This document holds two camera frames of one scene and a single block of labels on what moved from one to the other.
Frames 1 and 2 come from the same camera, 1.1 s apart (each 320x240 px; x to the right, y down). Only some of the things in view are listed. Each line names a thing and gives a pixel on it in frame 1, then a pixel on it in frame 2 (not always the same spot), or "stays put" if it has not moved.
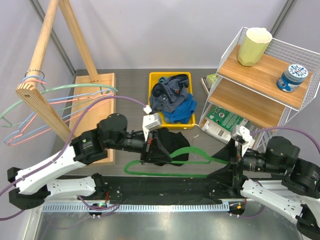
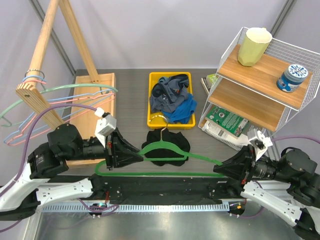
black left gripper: (153, 151) -> (120, 152)
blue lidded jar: (290, 80) stays put
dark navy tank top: (168, 92) stays put
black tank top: (173, 142) stays put
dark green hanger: (210, 160) -> (167, 144)
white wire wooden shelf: (264, 96) stays put
